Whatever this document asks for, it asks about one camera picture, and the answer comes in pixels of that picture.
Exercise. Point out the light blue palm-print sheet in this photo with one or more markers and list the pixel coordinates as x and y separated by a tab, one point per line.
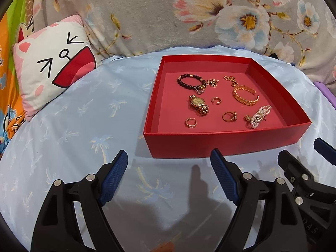
65	136

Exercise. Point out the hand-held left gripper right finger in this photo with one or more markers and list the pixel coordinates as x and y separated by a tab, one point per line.
224	178

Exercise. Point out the grey floral blanket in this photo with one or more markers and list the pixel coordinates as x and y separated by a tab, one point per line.
157	18

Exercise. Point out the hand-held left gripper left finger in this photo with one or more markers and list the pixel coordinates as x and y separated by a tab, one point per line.
115	178

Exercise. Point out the red cardboard box tray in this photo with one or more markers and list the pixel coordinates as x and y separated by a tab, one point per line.
170	141

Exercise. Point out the gold wrist watch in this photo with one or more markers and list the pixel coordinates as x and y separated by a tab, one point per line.
197	101

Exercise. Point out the purple flat object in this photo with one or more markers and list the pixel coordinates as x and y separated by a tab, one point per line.
326	90

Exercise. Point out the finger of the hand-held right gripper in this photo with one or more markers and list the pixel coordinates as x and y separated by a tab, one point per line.
325	149
291	162

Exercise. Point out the white pink cat pillow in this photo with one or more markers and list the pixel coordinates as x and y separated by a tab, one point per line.
39	84

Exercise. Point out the orange green cartoon cloth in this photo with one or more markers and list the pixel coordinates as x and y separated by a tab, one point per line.
10	57

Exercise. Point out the pearl hair clip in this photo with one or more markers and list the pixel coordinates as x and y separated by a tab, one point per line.
256	120

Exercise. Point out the gold hoop earring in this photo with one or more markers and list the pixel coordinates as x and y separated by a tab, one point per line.
187	123

